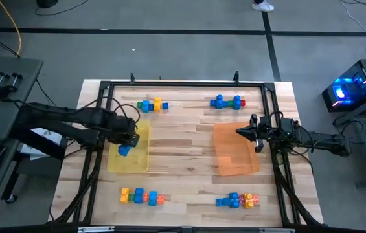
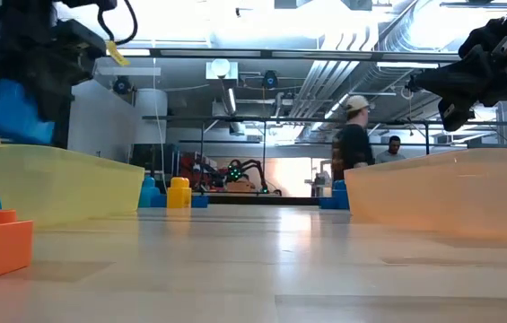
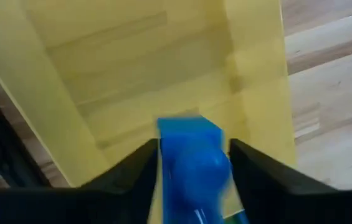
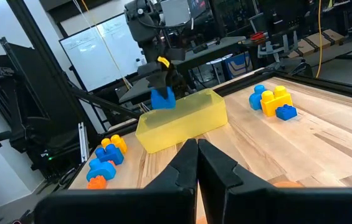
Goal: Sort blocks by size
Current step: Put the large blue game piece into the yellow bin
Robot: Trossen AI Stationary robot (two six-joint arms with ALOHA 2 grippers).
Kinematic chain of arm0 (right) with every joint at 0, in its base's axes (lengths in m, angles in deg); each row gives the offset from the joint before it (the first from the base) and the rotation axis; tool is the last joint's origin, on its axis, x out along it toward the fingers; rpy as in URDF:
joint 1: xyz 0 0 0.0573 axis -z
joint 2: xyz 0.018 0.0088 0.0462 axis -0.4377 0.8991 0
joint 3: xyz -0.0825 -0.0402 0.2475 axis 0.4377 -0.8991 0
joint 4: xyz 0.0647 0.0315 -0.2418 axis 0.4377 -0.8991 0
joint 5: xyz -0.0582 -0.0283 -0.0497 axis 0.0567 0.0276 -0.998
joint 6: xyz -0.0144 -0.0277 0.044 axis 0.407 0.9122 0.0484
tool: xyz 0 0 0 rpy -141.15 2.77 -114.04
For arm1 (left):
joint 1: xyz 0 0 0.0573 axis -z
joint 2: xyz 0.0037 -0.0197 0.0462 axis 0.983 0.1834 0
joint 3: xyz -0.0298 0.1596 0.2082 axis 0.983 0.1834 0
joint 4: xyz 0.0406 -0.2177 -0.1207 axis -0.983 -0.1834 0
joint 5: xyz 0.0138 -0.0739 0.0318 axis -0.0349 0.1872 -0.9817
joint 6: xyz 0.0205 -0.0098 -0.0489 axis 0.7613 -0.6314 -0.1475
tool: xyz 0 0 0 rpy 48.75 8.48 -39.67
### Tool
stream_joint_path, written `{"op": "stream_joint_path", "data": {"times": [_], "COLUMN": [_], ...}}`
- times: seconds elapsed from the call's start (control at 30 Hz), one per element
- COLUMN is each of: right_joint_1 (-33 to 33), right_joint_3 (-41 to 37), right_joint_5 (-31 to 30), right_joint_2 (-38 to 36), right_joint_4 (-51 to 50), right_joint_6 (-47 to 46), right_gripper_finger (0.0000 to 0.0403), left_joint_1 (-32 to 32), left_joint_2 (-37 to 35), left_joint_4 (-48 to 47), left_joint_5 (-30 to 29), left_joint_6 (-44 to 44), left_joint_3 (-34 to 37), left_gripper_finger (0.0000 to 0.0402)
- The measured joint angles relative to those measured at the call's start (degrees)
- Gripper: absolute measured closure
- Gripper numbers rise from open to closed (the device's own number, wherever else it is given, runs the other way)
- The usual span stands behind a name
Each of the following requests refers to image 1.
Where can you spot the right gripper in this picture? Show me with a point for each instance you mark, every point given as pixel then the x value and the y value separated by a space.
pixel 268 131

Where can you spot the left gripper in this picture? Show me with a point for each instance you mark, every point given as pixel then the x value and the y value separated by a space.
pixel 119 129

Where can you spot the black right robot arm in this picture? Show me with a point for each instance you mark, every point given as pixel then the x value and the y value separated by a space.
pixel 331 145

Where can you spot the desktop computer with blue lights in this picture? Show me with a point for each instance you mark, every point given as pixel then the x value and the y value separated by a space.
pixel 357 84

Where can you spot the person's shoe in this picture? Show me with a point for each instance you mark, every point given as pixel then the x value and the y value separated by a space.
pixel 263 6

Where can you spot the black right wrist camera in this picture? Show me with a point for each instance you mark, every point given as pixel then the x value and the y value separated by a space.
pixel 288 127

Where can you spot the yellow translucent plastic bin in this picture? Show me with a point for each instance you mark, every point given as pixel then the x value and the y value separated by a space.
pixel 137 161

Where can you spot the black desk clamp mount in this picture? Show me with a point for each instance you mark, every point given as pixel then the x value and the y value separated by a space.
pixel 3 92

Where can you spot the black round stand base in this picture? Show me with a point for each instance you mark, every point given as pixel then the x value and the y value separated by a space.
pixel 47 2

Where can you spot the small green toy block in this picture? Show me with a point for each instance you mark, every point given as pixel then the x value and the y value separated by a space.
pixel 139 105
pixel 131 197
pixel 230 104

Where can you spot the white paper sheet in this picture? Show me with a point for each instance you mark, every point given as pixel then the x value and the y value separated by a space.
pixel 48 134

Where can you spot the small pink toy block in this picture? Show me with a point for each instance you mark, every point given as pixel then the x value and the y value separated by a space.
pixel 241 199

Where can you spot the large yellow toy block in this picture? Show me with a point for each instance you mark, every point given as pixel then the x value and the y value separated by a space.
pixel 157 104
pixel 125 195
pixel 249 200

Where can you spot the silver metal bracket plate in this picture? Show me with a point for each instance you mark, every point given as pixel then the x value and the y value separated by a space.
pixel 276 230
pixel 95 229

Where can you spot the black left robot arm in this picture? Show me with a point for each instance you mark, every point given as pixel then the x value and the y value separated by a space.
pixel 56 118

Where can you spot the small orange toy block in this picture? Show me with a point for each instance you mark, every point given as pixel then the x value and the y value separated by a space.
pixel 160 199
pixel 146 197

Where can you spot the small blue toy block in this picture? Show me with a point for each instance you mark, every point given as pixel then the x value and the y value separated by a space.
pixel 225 103
pixel 151 107
pixel 165 105
pixel 221 202
pixel 213 103

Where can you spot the black metal rig frame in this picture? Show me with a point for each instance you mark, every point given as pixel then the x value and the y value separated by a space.
pixel 186 84

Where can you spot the small red toy block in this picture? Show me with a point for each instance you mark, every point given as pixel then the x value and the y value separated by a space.
pixel 243 103
pixel 256 200

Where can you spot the large blue toy block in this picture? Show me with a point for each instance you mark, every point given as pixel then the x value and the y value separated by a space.
pixel 237 102
pixel 124 151
pixel 153 198
pixel 220 102
pixel 145 106
pixel 234 200
pixel 139 195

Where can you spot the orange translucent plastic bin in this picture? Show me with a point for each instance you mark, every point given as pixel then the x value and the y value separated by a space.
pixel 234 152

